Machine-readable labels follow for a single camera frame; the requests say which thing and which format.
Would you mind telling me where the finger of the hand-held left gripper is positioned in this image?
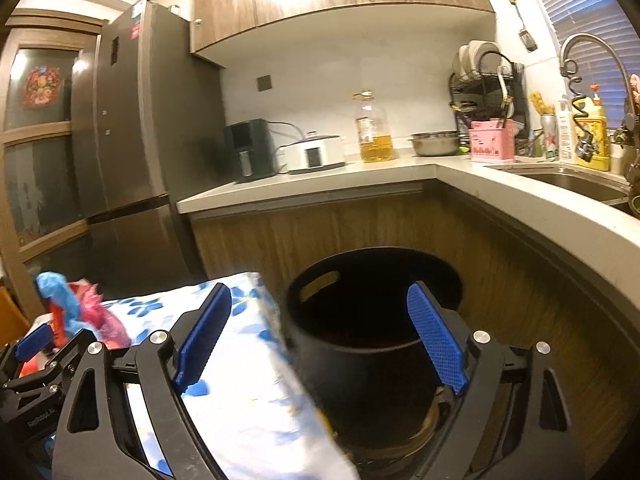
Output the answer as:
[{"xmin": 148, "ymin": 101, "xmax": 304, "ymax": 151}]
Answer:
[
  {"xmin": 15, "ymin": 334, "xmax": 93, "ymax": 401},
  {"xmin": 0, "ymin": 324, "xmax": 55, "ymax": 378}
]

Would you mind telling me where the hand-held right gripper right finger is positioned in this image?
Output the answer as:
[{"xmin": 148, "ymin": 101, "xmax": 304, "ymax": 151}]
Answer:
[{"xmin": 406, "ymin": 281, "xmax": 586, "ymax": 480}]

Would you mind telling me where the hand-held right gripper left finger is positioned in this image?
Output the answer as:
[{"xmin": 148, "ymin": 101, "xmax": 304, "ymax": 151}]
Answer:
[{"xmin": 52, "ymin": 282, "xmax": 233, "ymax": 480}]

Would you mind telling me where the red plastic bag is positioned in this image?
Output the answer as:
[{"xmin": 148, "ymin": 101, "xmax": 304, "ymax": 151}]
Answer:
[{"xmin": 47, "ymin": 282, "xmax": 90, "ymax": 350}]

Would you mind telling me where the pink plastic bag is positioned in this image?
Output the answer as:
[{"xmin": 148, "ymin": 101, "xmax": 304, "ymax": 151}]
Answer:
[{"xmin": 75, "ymin": 284, "xmax": 132, "ymax": 350}]

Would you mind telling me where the blue plastic bag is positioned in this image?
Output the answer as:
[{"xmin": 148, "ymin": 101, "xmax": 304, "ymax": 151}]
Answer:
[{"xmin": 36, "ymin": 271, "xmax": 81, "ymax": 333}]

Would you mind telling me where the black round trash bin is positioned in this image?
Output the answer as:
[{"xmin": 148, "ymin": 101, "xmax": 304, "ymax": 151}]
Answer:
[{"xmin": 284, "ymin": 246, "xmax": 463, "ymax": 448}]

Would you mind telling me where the blue floral tablecloth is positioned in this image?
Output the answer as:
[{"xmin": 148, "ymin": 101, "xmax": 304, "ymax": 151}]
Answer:
[{"xmin": 25, "ymin": 272, "xmax": 361, "ymax": 480}]

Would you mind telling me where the steel bowl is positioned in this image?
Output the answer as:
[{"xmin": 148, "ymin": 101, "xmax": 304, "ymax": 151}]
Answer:
[{"xmin": 410, "ymin": 131, "xmax": 462, "ymax": 157}]

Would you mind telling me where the black air fryer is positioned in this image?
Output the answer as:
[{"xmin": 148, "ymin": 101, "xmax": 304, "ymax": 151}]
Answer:
[{"xmin": 223, "ymin": 118, "xmax": 278, "ymax": 183}]

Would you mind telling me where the pink box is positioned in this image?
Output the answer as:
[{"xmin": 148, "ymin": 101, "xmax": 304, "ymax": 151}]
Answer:
[{"xmin": 468, "ymin": 119, "xmax": 516, "ymax": 163}]

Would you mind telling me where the cooking oil bottle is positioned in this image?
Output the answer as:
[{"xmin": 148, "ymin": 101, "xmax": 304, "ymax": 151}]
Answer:
[{"xmin": 352, "ymin": 89, "xmax": 396, "ymax": 163}]

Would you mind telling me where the steel sink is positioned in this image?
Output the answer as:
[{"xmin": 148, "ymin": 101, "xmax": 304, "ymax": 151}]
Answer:
[{"xmin": 495, "ymin": 167, "xmax": 640, "ymax": 211}]

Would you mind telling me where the wooden glass door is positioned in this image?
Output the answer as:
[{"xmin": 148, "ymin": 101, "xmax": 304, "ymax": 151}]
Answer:
[{"xmin": 0, "ymin": 15, "xmax": 108, "ymax": 311}]

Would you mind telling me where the grey refrigerator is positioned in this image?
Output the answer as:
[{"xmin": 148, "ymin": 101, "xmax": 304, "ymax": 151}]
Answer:
[{"xmin": 70, "ymin": 0, "xmax": 226, "ymax": 286}]

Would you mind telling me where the white rice cooker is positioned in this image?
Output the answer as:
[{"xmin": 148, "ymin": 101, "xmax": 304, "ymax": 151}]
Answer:
[{"xmin": 277, "ymin": 131, "xmax": 347, "ymax": 176}]

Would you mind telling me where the drink can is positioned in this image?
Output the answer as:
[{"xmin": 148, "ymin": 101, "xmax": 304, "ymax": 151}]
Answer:
[{"xmin": 541, "ymin": 114, "xmax": 560, "ymax": 161}]

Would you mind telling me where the white bottle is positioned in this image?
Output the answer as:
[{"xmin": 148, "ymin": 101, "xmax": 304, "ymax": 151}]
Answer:
[{"xmin": 557, "ymin": 95, "xmax": 578, "ymax": 163}]

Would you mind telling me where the black dish rack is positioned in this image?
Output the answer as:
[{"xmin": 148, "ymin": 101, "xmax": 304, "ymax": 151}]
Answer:
[{"xmin": 448, "ymin": 62, "xmax": 528, "ymax": 146}]

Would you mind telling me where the red round door decoration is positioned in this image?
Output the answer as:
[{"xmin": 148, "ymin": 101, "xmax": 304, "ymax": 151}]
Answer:
[{"xmin": 22, "ymin": 64, "xmax": 63, "ymax": 108}]

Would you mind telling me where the yellow detergent bottle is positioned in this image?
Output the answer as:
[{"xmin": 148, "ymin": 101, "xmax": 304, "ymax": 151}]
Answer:
[{"xmin": 575, "ymin": 87, "xmax": 612, "ymax": 172}]

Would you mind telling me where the row of white plates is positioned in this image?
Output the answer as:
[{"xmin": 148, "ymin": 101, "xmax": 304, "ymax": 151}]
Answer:
[{"xmin": 452, "ymin": 40, "xmax": 513, "ymax": 81}]

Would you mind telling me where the hanging metal spatula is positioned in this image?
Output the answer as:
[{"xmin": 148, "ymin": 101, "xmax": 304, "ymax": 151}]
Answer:
[{"xmin": 514, "ymin": 2, "xmax": 539, "ymax": 53}]

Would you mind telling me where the steel faucet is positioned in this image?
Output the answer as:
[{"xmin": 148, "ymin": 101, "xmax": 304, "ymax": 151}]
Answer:
[{"xmin": 560, "ymin": 33, "xmax": 640, "ymax": 123}]

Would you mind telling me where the window blind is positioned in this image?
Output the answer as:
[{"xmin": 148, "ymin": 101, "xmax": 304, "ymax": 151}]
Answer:
[{"xmin": 520, "ymin": 0, "xmax": 640, "ymax": 106}]

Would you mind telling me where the power cable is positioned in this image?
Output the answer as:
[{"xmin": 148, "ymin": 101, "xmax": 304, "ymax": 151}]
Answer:
[{"xmin": 267, "ymin": 120, "xmax": 302, "ymax": 147}]

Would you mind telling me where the black coiled hose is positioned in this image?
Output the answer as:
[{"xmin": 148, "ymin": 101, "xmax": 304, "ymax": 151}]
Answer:
[{"xmin": 565, "ymin": 60, "xmax": 597, "ymax": 162}]

